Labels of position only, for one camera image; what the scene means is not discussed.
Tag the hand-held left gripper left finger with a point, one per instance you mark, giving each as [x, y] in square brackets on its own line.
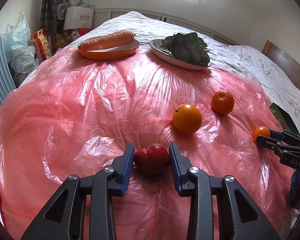
[128, 172]

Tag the small white fans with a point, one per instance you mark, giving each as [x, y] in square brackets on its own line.
[62, 10]

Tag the plaid scarf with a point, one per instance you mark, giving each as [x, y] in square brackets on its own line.
[47, 5]

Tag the carrot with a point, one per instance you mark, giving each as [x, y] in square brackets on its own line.
[107, 41]

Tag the dark orange mandarin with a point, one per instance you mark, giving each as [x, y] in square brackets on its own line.
[222, 102]

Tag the red apple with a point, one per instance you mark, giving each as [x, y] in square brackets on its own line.
[151, 158]

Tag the wooden headboard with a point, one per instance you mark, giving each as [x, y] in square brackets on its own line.
[285, 62]

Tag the red yellow rice bag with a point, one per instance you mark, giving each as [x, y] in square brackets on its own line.
[42, 45]

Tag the white paper bag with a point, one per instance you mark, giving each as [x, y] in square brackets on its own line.
[77, 17]

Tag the smooth orange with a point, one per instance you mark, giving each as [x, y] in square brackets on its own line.
[187, 118]

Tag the person's right hand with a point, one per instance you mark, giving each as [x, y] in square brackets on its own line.
[294, 185]

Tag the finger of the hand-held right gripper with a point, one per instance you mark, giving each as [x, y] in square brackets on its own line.
[266, 141]
[277, 133]

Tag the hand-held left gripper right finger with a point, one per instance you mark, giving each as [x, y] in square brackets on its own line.
[175, 172]

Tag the yellow oil bottle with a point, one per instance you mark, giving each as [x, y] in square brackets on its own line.
[68, 38]
[59, 42]

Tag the light blue suitcase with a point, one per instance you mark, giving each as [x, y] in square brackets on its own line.
[0, 75]

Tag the clear plastic bag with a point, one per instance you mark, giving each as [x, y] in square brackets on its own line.
[17, 32]

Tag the green leafy vegetable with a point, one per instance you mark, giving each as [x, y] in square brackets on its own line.
[187, 47]

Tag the white plate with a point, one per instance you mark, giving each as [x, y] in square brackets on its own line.
[156, 46]

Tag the small orange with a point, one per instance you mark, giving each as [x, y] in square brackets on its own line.
[261, 132]

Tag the pink plastic sheet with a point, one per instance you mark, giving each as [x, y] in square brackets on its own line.
[77, 117]

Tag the orange plate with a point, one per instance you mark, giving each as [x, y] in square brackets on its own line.
[107, 55]

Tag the green tray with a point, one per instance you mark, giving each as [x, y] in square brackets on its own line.
[285, 120]

